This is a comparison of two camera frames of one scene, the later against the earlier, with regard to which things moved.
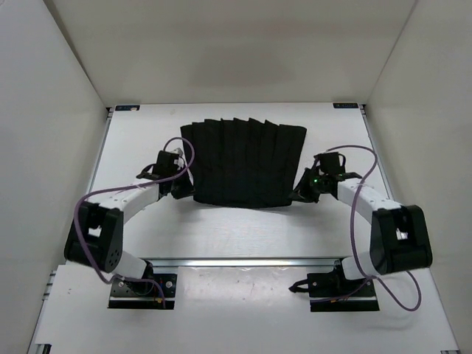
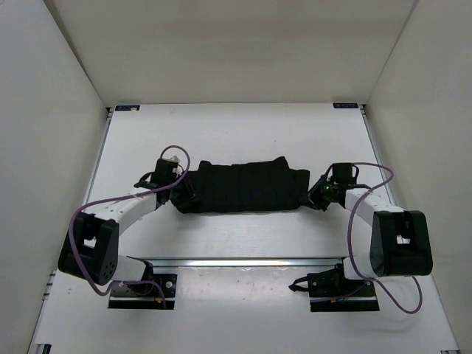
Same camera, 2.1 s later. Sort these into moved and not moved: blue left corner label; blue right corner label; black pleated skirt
Moved: black pleated skirt
Not moved: blue right corner label; blue left corner label
